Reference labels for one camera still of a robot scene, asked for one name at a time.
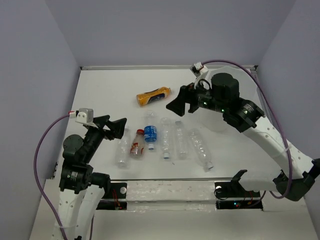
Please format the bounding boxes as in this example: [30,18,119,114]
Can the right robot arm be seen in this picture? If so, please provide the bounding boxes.
[166,73,320,202]

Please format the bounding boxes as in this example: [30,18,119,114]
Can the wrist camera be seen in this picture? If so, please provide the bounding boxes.
[190,62,209,77]
[75,108,94,124]

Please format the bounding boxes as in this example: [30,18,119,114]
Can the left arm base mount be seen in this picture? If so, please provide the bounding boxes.
[96,182,128,211]

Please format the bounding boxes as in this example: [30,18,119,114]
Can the blue label bottle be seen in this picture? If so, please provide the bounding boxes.
[144,110,158,151]

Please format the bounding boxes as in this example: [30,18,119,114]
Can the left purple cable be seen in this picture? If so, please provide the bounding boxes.
[33,111,77,240]

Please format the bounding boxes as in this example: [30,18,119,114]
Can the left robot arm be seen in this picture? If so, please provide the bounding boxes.
[52,111,127,240]

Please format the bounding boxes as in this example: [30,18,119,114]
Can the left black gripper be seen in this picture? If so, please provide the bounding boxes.
[83,114,127,162]

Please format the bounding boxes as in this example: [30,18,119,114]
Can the clear bottle grey cap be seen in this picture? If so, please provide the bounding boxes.
[174,120,189,160]

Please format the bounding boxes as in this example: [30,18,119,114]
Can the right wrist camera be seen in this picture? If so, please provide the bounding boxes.
[190,62,209,77]

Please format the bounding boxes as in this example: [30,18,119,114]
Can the clear bottle white cap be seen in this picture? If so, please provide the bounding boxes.
[159,117,173,160]

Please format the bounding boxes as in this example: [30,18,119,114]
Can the orange juice bottle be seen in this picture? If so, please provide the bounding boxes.
[136,86,172,107]

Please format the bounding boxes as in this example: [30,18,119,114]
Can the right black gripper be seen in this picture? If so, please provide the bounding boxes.
[166,76,228,116]

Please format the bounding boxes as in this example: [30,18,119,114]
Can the white plastic bin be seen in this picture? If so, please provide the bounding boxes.
[198,66,261,132]

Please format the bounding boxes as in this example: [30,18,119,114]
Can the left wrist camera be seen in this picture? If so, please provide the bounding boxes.
[75,108,94,124]

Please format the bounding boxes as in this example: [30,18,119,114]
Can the red cap bottle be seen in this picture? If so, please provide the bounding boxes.
[129,129,145,158]

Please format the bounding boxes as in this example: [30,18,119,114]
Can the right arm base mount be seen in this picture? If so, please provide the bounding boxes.
[213,181,263,210]

